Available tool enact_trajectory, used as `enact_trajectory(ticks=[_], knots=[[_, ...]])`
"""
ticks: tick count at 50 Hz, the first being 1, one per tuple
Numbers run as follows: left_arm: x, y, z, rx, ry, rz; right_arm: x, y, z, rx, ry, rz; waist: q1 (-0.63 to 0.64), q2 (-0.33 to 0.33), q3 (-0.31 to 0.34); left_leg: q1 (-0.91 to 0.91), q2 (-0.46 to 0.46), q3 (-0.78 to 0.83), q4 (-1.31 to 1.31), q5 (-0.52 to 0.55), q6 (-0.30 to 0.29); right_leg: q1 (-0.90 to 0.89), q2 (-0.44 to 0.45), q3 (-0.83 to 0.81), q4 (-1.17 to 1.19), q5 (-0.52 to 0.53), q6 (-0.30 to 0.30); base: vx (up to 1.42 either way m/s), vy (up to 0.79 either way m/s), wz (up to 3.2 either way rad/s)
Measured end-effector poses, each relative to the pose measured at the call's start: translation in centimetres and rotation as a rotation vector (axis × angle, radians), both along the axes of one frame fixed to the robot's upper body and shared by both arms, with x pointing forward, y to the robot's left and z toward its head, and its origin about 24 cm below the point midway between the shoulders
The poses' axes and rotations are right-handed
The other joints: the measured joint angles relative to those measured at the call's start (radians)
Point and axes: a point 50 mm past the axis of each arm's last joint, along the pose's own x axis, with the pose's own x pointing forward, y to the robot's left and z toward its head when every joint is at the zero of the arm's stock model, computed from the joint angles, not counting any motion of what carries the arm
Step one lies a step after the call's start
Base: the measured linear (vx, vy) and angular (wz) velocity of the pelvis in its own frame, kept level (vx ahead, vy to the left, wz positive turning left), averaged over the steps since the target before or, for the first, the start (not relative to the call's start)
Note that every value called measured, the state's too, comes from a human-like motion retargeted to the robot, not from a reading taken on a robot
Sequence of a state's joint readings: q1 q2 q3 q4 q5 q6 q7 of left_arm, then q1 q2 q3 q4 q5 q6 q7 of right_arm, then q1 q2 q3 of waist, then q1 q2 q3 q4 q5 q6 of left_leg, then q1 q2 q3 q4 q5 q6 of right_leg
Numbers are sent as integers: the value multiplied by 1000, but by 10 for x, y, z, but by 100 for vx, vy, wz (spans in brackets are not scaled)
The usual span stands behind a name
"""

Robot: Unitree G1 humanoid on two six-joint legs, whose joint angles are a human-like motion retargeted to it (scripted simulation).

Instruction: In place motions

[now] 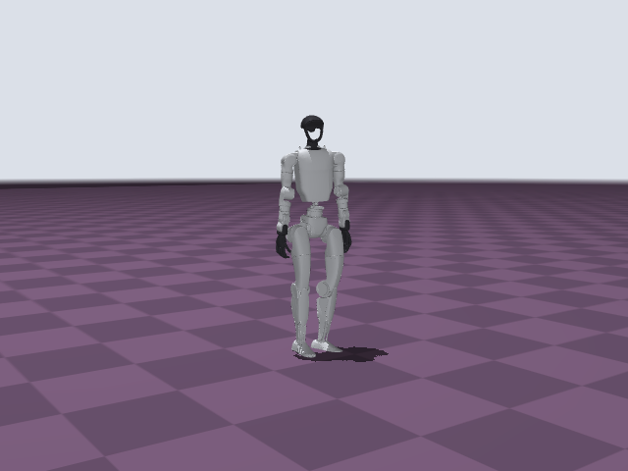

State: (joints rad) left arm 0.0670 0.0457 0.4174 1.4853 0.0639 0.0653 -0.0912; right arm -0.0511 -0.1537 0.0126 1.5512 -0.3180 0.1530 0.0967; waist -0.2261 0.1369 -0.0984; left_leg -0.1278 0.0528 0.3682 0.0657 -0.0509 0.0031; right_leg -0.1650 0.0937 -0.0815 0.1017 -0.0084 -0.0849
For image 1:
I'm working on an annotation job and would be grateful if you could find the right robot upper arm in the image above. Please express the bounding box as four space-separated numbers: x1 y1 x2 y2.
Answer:
281 152 298 200

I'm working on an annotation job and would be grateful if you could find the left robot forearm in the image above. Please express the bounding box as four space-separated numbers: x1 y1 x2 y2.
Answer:
337 195 350 228

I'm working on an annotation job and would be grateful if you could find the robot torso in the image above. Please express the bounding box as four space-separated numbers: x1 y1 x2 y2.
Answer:
293 145 334 238

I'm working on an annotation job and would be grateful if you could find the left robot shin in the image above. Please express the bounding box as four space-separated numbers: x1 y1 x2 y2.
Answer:
317 288 338 343

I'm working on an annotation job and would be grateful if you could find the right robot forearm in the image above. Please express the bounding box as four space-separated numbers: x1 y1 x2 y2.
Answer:
277 188 291 232

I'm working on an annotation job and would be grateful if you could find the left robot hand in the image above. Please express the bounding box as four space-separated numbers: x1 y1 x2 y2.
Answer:
340 220 351 253

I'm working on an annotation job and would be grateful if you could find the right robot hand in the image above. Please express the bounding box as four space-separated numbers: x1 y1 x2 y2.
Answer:
276 225 291 258

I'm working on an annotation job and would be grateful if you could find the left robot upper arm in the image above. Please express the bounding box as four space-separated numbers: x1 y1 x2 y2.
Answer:
332 151 348 197

